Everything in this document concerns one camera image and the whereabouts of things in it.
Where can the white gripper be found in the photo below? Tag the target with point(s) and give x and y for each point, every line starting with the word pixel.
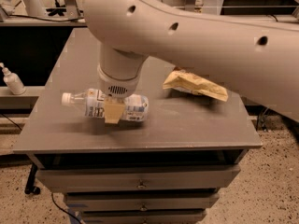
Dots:
pixel 118 86

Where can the clear plastic water bottle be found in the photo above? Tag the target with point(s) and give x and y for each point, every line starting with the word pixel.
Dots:
pixel 92 104

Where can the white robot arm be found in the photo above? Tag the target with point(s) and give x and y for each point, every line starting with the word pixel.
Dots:
pixel 257 59

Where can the white pump dispenser bottle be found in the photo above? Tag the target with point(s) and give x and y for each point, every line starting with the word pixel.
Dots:
pixel 12 81

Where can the brown chip bag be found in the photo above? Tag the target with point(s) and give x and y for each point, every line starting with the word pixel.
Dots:
pixel 181 80

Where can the grey drawer cabinet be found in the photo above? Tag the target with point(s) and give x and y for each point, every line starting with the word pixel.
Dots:
pixel 181 130

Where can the middle grey drawer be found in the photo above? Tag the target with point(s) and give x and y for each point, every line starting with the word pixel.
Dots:
pixel 141 201

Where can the grey drawer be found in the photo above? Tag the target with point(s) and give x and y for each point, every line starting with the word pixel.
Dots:
pixel 141 201
pixel 137 179
pixel 186 216

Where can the bottom grey drawer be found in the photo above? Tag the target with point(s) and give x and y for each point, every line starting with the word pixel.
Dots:
pixel 186 216

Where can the top grey drawer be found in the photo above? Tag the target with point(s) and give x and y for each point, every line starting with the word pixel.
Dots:
pixel 137 179

